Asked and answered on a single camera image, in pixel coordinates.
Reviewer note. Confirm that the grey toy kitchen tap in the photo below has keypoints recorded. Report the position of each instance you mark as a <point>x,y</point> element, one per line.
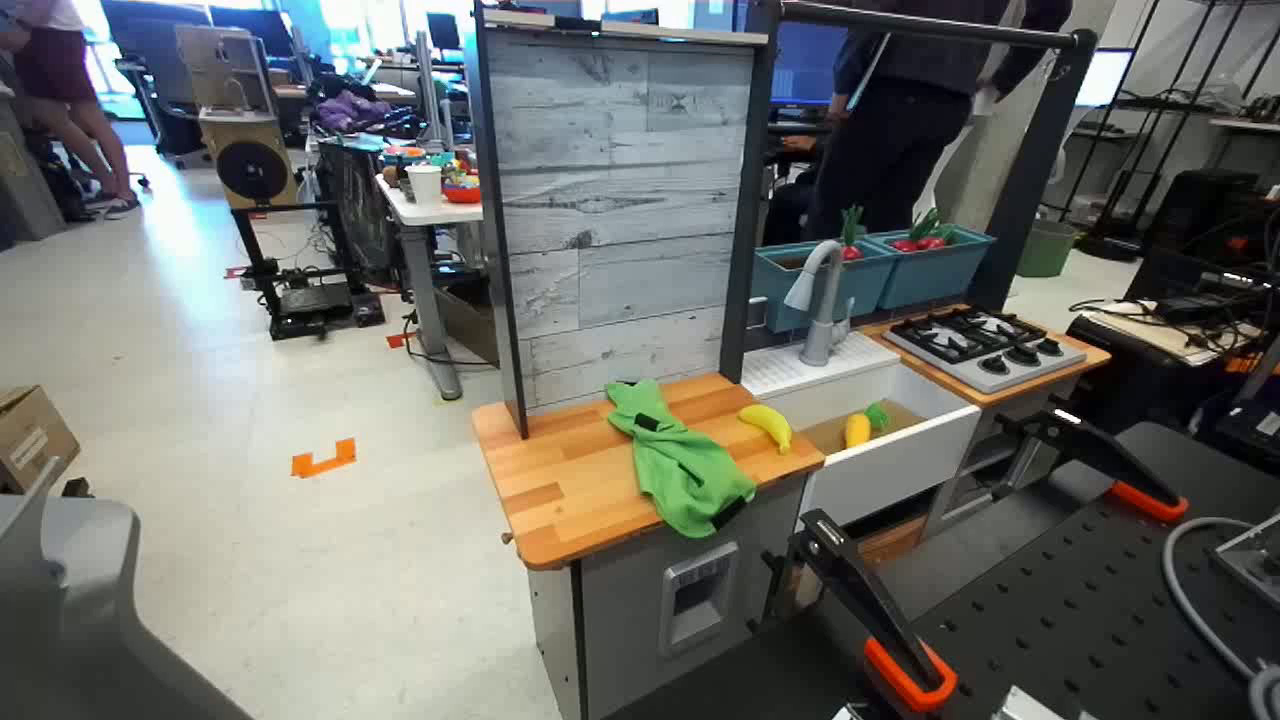
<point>824,321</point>

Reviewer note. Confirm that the green cloth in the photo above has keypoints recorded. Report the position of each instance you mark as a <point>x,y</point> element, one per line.
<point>682,464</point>

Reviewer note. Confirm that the yellow toy banana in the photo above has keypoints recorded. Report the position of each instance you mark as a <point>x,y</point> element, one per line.
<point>766,426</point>

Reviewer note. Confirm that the wooden countertop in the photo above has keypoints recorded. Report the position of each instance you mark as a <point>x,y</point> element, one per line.
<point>560,483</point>

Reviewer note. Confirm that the grey wood backsplash panel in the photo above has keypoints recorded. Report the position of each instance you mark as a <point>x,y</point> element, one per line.
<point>613,203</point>

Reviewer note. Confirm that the yellow toy vegetable green stem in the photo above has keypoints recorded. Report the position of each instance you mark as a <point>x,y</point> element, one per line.
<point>858,429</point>

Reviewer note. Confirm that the long teal plastic bin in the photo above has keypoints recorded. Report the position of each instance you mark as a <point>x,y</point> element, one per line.
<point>866,280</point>

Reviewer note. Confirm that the red toy vegetable green leaves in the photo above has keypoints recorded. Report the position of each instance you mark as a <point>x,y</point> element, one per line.
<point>920,238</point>
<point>848,235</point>

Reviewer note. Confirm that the red bowl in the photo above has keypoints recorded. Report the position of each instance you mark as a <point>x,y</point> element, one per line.
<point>463,189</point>

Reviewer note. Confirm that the grey toy kitchen cabinet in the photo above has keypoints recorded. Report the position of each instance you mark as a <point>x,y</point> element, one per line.
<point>627,620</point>

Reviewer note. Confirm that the white table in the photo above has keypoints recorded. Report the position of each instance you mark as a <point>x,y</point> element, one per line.
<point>424,219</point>

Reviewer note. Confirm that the white toy kitchen sink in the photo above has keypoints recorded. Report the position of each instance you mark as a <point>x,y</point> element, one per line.
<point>880,464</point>

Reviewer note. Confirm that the white cup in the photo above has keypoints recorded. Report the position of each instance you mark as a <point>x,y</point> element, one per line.
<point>424,180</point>

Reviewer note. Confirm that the wooden stove counter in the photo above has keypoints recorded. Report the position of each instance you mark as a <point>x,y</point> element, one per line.
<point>932,378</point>

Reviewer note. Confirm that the short teal plastic bin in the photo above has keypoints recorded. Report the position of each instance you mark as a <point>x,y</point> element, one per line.
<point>932,274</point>

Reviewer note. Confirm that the blue lit monitor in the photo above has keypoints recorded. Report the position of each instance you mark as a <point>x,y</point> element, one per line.
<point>804,63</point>

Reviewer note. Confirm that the black equipment cart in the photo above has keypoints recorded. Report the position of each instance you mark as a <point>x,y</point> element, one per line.
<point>304,280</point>

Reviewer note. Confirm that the grey toy stove hob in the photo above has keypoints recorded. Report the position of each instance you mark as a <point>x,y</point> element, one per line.
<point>984,348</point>

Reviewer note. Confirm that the person in dark clothes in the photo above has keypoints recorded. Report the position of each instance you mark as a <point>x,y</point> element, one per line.
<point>906,122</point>

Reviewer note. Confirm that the green bucket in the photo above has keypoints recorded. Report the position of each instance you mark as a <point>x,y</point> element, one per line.
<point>1047,248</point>

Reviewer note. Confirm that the beige box black disc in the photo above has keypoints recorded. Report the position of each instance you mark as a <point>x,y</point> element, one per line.
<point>247,160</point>

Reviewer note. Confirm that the cluttered desk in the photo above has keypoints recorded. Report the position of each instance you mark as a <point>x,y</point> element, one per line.
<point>1161,333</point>

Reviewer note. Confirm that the white lit monitor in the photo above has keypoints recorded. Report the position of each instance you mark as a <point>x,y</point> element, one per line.
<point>1107,79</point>

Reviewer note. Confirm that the dark office chair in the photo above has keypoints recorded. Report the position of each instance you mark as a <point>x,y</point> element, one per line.
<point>144,54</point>

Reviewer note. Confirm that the cardboard box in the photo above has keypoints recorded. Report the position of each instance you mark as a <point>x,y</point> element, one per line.
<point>27,440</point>

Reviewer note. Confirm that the grey plastic housing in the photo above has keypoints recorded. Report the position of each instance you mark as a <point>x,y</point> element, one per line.
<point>65,612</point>

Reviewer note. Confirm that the person in red shorts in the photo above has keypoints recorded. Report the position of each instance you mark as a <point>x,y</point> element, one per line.
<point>65,82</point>

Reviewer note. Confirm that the silver metal box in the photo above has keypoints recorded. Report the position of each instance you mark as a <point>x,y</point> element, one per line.
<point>1254,553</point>

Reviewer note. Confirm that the black metal kitchen frame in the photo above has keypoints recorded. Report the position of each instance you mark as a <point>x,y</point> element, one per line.
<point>743,266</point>

